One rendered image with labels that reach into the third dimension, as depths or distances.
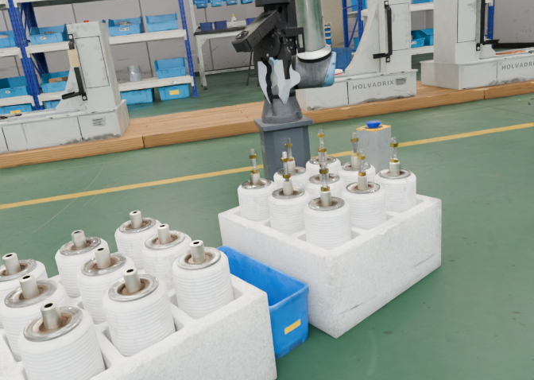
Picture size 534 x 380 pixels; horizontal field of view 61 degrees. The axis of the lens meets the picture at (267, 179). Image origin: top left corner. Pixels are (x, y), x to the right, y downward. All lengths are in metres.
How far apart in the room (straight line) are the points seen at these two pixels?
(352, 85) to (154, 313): 2.70
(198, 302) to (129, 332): 0.12
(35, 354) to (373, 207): 0.68
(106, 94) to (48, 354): 2.57
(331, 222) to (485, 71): 2.91
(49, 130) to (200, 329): 2.56
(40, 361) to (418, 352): 0.64
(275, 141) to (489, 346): 0.95
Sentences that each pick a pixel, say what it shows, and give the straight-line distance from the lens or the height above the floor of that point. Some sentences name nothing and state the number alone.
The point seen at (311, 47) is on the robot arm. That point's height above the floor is 0.55.
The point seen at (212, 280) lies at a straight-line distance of 0.75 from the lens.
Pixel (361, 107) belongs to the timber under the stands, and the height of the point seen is 0.06.
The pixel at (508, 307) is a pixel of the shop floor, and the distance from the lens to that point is 1.11.
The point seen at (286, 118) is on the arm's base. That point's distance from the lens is 1.60.
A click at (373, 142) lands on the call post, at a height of 0.28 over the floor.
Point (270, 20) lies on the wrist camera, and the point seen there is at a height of 0.62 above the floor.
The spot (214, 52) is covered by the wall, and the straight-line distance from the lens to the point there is 9.39.
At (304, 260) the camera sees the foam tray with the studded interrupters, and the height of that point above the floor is 0.15.
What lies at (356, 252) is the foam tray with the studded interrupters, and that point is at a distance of 0.93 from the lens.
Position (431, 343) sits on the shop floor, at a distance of 0.98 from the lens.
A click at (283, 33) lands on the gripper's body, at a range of 0.97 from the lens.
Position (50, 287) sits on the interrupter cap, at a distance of 0.81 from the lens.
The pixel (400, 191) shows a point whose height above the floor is 0.22.
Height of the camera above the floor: 0.59
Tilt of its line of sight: 17 degrees down
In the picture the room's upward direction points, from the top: 6 degrees counter-clockwise
